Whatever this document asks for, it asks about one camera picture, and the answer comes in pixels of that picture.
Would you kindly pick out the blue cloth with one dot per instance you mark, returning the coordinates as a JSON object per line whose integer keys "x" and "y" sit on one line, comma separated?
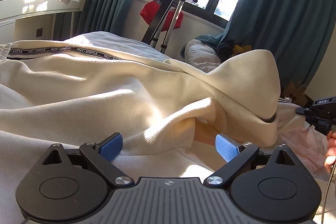
{"x": 210, "y": 40}

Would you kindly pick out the folded metal stand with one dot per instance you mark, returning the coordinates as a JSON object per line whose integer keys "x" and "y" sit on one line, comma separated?
{"x": 162, "y": 22}

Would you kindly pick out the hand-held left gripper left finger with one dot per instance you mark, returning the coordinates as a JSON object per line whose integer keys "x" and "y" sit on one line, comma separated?
{"x": 111, "y": 145}

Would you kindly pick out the black wall socket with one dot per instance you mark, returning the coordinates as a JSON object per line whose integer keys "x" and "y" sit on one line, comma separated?
{"x": 39, "y": 32}

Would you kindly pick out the person's right hand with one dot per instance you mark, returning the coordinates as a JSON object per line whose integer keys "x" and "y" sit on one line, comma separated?
{"x": 331, "y": 158}

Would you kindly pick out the red cloth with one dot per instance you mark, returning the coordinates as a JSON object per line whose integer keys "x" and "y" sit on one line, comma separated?
{"x": 149, "y": 12}

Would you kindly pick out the cream sweatpants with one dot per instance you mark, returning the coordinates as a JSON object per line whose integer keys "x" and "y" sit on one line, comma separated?
{"x": 118, "y": 87}

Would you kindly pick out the pastel tie-dye duvet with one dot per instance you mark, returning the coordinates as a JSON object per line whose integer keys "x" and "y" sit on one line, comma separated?
{"x": 113, "y": 41}

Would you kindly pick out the yellow cloth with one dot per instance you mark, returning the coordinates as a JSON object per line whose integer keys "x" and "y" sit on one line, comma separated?
{"x": 240, "y": 50}

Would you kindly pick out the brown paper bag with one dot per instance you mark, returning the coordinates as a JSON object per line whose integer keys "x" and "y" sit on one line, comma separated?
{"x": 295, "y": 95}

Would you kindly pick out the white dressing table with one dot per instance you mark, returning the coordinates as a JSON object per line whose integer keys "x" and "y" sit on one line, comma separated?
{"x": 34, "y": 10}

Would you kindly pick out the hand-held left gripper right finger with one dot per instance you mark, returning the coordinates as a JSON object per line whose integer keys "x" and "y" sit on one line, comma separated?
{"x": 227, "y": 146}

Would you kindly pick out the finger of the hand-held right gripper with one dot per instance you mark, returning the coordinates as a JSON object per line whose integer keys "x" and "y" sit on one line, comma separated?
{"x": 304, "y": 111}

